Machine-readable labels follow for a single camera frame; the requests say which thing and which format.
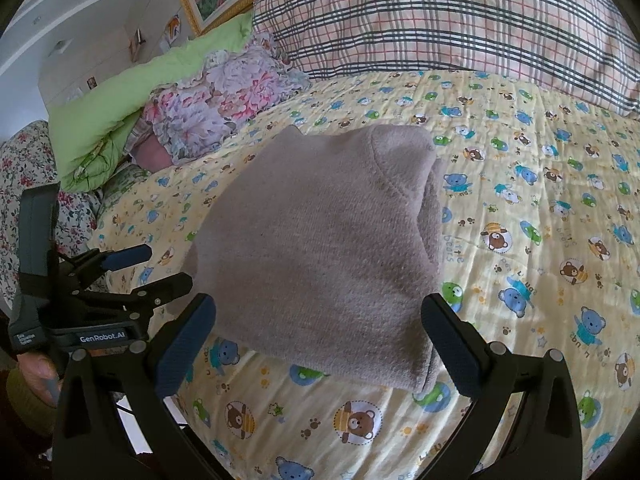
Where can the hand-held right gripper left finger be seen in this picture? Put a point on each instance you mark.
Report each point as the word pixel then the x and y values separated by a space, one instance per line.
pixel 182 345

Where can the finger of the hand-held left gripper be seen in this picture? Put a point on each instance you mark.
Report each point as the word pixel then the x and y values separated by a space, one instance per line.
pixel 125 257
pixel 160 287

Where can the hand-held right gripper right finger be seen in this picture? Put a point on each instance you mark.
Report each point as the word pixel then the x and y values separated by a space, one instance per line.
pixel 450 345

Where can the grey knit sweater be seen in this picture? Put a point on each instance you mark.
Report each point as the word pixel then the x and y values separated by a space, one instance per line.
pixel 320 240

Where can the person's left forearm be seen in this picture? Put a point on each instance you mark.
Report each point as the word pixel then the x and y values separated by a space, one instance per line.
pixel 27 407

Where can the person's left hand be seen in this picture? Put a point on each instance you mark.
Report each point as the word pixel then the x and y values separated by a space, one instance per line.
pixel 37 375

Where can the white floral blanket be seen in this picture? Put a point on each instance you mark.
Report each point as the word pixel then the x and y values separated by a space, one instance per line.
pixel 35 185

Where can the pink pillow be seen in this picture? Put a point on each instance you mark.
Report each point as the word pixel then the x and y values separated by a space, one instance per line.
pixel 152 155

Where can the yellow bear print bed sheet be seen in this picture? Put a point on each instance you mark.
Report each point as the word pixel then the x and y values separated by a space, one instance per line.
pixel 525 210

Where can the green quilt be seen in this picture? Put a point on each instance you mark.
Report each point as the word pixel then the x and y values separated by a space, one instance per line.
pixel 130 95

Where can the floral ruffled pillow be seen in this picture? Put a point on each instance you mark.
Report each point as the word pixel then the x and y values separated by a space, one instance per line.
pixel 225 95

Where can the white wardrobe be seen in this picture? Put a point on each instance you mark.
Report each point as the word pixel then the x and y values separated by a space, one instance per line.
pixel 100 35

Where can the plaid pillow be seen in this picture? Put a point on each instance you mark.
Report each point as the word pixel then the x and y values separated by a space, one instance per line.
pixel 450 15

